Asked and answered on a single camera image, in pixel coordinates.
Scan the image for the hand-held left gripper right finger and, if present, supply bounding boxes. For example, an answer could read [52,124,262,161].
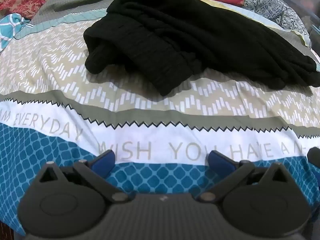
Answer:
[197,151,288,202]

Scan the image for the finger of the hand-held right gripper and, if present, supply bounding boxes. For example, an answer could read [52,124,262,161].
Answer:
[307,148,320,167]

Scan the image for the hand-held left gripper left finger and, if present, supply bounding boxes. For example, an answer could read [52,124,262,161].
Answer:
[37,150,128,202]

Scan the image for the black pants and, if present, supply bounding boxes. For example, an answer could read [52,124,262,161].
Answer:
[83,0,320,97]

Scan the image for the patterned bed sheet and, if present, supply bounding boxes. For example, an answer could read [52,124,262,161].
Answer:
[0,0,320,240]

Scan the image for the teal lattice pillow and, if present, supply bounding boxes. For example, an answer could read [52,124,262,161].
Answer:
[0,14,32,53]

